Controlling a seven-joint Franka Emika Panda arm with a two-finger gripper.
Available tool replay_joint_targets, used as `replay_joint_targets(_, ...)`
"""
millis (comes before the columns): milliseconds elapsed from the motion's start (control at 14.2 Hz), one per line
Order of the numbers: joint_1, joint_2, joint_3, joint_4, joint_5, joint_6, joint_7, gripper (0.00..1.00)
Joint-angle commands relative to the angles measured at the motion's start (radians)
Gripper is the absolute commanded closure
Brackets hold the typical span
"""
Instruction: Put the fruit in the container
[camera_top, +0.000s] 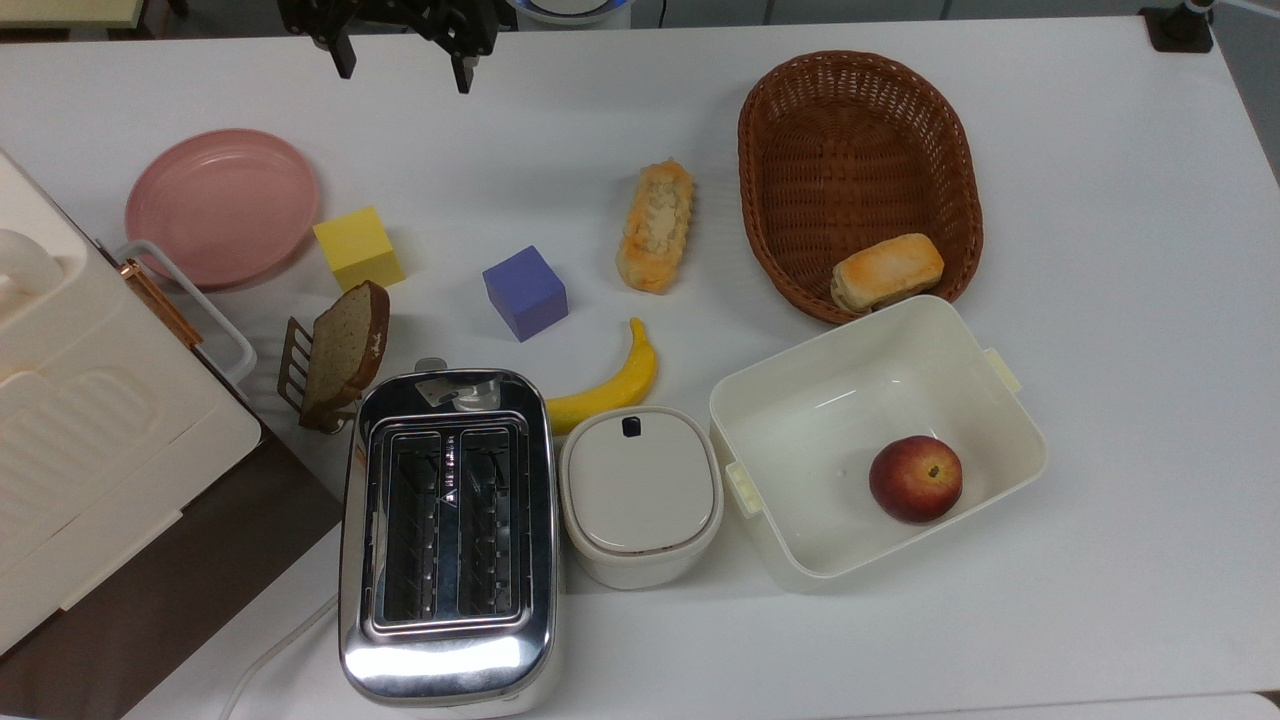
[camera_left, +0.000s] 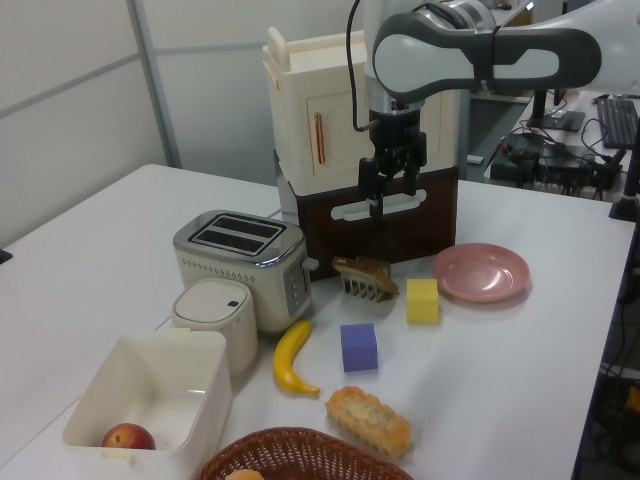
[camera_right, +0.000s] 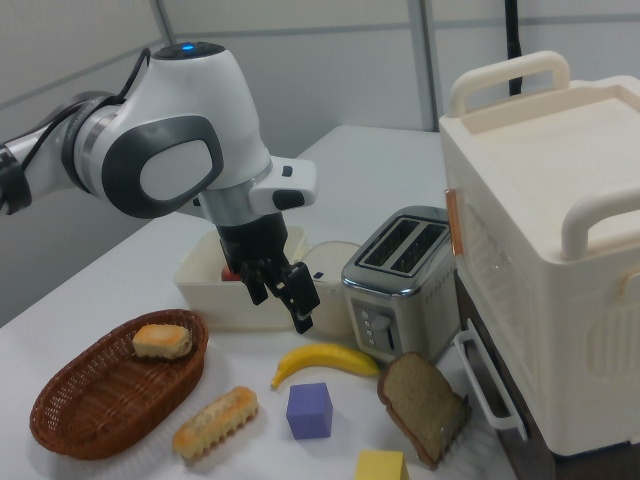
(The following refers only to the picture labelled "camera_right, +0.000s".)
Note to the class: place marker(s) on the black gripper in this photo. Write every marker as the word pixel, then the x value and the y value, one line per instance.
pixel 250 240

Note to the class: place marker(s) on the yellow banana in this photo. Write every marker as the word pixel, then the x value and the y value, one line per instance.
pixel 325 355

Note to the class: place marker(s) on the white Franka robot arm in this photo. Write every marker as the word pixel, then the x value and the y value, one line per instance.
pixel 190 100

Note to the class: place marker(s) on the white plastic container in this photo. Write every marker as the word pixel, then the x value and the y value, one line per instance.
pixel 225 305

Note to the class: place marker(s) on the red apple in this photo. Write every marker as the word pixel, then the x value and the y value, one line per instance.
pixel 229 275

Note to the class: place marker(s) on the small white lidded bin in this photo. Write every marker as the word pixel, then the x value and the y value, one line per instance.
pixel 332 272

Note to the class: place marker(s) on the silver two-slot toaster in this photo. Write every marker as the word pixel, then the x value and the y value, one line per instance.
pixel 400 310

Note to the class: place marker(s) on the short toasted bread roll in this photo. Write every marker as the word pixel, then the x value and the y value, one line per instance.
pixel 162 341

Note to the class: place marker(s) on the purple foam cube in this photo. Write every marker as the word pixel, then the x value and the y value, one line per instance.
pixel 307 415

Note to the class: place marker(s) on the long toasted bread roll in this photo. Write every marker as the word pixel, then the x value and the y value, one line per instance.
pixel 215 422

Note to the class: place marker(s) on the brown bread slice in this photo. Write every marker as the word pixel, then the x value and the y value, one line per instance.
pixel 420 405

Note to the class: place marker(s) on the copper latch bar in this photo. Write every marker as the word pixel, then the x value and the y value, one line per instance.
pixel 454 220

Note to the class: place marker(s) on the yellow foam cube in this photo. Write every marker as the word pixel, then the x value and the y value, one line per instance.
pixel 380 466

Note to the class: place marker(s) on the brown wicker basket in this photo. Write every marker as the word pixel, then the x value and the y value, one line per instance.
pixel 100 400

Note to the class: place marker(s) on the large cream storage box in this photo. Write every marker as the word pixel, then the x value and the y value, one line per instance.
pixel 540 250

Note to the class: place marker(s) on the black background pole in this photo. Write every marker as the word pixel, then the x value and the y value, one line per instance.
pixel 513 45

